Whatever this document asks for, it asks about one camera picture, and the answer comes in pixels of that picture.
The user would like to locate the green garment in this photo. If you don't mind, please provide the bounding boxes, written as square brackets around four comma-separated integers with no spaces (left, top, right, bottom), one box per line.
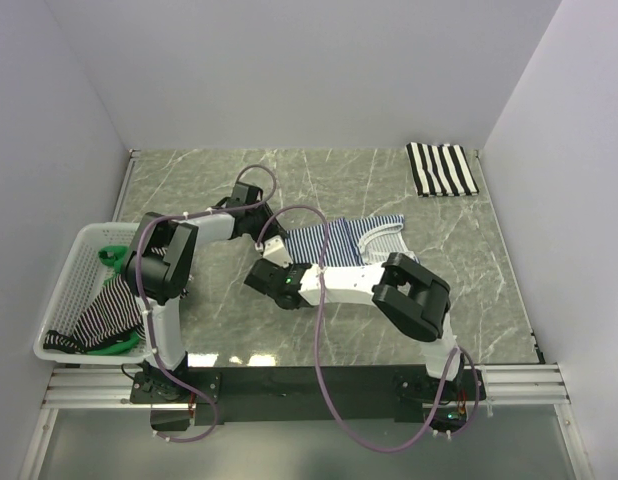
[83,245,140,356]

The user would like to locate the dark striped tank top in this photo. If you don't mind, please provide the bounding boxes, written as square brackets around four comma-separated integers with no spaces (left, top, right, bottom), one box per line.
[43,274,145,356]

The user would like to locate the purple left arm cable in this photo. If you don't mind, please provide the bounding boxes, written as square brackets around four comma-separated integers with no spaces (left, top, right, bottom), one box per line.
[132,165,278,445]

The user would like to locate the folded black white tank top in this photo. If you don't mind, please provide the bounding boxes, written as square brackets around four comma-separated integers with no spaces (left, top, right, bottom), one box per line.
[406,142,480,198]

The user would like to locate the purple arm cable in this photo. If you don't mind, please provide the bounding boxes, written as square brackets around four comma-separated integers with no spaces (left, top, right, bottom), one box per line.
[132,165,278,445]
[256,205,482,455]

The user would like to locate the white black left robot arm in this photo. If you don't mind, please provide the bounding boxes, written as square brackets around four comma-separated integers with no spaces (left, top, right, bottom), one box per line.
[121,181,287,402]

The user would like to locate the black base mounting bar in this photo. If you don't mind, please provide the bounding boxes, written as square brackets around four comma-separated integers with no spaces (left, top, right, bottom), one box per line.
[130,365,486,431]

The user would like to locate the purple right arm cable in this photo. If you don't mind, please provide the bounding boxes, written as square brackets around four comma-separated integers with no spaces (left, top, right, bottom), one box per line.
[256,205,482,455]

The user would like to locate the white plastic laundry basket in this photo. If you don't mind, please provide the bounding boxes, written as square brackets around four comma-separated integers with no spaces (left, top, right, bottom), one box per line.
[33,222,145,366]

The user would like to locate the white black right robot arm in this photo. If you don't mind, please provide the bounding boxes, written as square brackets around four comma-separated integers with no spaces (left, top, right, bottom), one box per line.
[244,253,464,399]

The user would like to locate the blue white striped tank top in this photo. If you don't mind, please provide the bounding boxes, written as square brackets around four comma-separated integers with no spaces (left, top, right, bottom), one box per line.
[285,215,419,267]

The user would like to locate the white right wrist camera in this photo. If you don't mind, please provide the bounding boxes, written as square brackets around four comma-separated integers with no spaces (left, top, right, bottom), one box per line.
[255,235,293,268]

